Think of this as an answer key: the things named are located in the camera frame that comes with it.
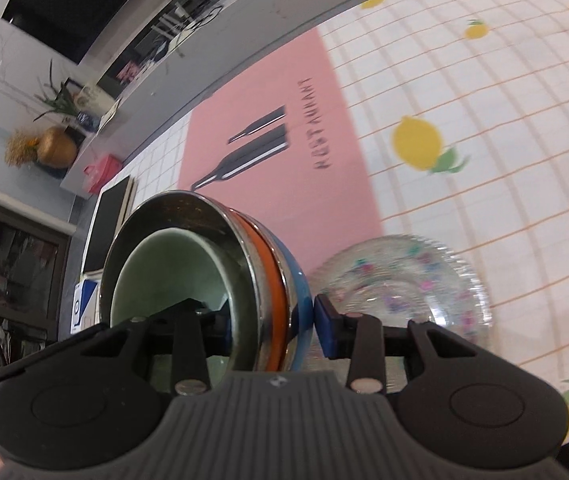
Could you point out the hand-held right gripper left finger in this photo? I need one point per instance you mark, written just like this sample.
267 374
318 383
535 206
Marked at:
219 332

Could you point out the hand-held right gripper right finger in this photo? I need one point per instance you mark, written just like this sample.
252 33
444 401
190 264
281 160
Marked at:
322 325

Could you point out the blue steel bowl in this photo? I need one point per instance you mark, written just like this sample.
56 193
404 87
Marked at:
297 285

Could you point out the green ceramic bowl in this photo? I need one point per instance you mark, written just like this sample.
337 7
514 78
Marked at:
164 270

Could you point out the large clear glass plate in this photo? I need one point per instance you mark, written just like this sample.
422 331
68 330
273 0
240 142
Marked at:
404 280

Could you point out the orange steel bowl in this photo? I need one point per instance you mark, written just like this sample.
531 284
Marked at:
189 210

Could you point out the dark wooden cabinet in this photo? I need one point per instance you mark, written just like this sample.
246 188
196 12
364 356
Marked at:
14 270

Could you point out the blue and white box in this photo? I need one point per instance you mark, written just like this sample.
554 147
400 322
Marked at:
84 305

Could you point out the pink placemat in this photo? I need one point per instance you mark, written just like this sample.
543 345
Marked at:
314 200

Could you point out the black book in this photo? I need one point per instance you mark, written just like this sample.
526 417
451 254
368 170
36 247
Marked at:
109 225

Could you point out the pink storage box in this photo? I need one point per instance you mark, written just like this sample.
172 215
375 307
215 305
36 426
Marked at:
104 172

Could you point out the dried flower bunch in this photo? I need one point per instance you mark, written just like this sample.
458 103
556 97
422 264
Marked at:
20 147

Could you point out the gold vase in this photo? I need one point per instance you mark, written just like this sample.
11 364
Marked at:
58 147

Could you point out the blue patterned vase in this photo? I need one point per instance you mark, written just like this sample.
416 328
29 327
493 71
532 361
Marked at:
85 120

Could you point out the chequered lemon-print tablecloth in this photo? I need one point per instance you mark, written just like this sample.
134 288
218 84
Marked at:
514 160

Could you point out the green leafy plant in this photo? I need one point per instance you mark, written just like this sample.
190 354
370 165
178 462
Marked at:
57 105

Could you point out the pink card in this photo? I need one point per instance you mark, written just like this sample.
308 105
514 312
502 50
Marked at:
128 71

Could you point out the white router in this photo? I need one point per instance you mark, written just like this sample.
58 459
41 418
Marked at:
167 22

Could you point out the black television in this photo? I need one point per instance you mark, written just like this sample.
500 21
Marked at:
79 5

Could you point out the white picture frame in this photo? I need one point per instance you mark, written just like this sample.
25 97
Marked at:
89 94

